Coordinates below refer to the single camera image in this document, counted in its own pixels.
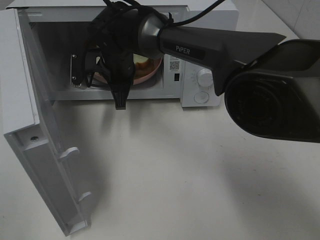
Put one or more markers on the pink round plate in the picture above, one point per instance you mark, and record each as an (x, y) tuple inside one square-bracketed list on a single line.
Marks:
[(142, 76)]

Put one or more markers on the round door release button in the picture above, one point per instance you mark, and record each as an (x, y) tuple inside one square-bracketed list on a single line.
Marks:
[(201, 97)]

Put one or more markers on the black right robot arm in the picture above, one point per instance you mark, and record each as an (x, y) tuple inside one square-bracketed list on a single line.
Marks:
[(271, 85)]

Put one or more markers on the lower white timer knob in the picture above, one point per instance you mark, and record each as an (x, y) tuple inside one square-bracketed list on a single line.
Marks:
[(205, 78)]

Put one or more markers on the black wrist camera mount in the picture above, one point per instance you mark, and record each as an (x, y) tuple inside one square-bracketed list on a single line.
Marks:
[(83, 68)]

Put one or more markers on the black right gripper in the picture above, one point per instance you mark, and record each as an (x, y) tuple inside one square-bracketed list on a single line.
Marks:
[(115, 68)]

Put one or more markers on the white bread sandwich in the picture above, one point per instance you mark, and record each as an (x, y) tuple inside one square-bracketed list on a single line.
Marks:
[(143, 63)]

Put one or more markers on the white warning label sticker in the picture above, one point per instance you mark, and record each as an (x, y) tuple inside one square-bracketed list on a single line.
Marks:
[(175, 64)]

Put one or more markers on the white microwave door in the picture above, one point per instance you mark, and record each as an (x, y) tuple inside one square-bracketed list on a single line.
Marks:
[(29, 123)]

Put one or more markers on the white microwave oven body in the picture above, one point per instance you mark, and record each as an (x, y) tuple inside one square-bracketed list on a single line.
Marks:
[(54, 29)]

